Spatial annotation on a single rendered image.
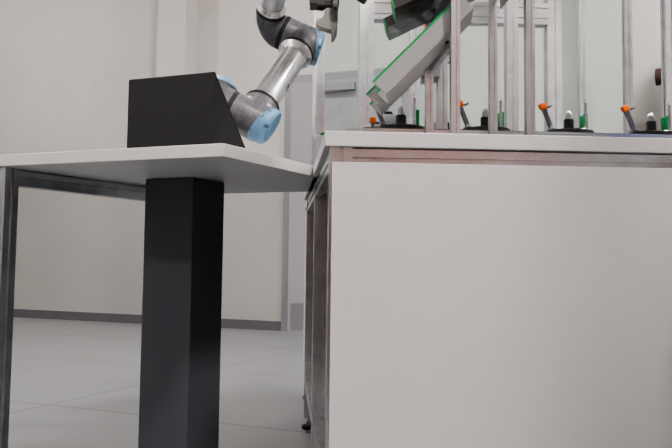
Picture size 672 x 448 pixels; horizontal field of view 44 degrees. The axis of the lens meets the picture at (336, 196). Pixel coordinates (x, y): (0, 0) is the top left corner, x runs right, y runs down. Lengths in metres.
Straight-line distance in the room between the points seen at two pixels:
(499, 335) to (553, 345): 0.11
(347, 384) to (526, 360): 0.35
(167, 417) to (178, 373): 0.12
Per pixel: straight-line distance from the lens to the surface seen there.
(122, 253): 7.95
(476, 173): 1.63
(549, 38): 3.68
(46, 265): 8.54
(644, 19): 6.52
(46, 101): 8.75
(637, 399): 1.74
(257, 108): 2.45
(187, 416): 2.31
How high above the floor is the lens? 0.61
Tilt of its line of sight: 4 degrees up
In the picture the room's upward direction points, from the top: 1 degrees clockwise
